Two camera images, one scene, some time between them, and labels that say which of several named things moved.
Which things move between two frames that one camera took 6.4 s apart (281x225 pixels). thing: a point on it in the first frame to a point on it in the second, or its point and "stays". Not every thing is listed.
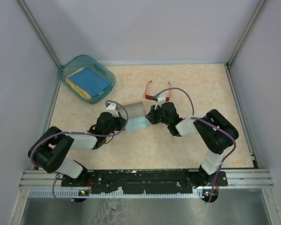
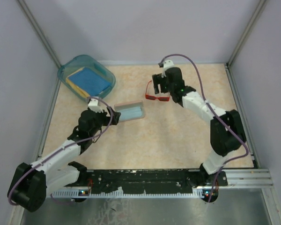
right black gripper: (151, 116) to (158, 79)
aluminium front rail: (236, 178) stays
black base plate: (144, 181) stays
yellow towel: (79, 90) stays
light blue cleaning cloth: (135, 123) to (130, 113)
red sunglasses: (147, 96) stays
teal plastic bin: (86, 79) stays
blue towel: (92, 81) stays
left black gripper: (122, 122) to (107, 118)
